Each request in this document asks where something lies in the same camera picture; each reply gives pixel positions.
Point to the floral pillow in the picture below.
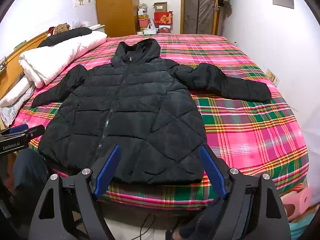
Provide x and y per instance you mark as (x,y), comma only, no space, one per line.
(8,116)

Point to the black garment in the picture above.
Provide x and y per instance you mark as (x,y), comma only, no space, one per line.
(67,35)

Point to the black puffer jacket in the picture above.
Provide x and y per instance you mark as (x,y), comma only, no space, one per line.
(125,105)

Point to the person's leg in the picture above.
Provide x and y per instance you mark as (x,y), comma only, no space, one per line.
(30,175)
(200,220)

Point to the person's right leg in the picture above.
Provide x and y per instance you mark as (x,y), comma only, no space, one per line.
(200,220)

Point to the brown plush bear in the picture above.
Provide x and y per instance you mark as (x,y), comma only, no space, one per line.
(62,28)

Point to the red plush hat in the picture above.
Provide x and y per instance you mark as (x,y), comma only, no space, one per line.
(51,30)

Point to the white plastic bag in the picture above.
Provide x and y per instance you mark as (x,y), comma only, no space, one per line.
(150,29)

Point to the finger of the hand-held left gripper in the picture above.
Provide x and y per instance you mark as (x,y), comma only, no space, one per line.
(18,128)
(35,131)

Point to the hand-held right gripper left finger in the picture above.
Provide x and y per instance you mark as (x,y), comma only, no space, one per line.
(108,172)

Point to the wooden headboard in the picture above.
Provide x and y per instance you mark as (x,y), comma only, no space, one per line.
(15,55)

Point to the pale pink pillow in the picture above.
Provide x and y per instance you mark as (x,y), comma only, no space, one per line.
(17,92)

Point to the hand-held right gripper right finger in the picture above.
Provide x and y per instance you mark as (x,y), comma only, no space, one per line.
(212,172)

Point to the wall socket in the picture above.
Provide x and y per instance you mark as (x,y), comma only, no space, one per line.
(270,74)
(276,81)

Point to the person's left leg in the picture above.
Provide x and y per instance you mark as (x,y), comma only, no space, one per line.
(30,175)

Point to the pink plastic stool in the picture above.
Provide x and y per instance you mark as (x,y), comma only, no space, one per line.
(297,202)

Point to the red plastic container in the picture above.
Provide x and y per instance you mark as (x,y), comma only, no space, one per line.
(143,23)

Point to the pink plaid bed sheet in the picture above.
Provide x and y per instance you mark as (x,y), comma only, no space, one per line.
(250,130)

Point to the cardboard box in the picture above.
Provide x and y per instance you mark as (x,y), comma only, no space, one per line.
(160,7)

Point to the flat red box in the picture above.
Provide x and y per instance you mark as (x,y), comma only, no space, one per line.
(165,29)

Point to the wooden door with grey panels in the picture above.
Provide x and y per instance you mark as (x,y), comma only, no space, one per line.
(200,5)

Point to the wooden wardrobe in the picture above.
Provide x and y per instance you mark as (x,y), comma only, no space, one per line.
(115,5)

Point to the teal plastic item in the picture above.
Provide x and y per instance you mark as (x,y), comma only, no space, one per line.
(298,230)

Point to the white duvet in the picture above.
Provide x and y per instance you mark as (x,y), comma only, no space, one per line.
(57,55)

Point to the red gift box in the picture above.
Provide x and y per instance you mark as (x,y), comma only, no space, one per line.
(163,18)

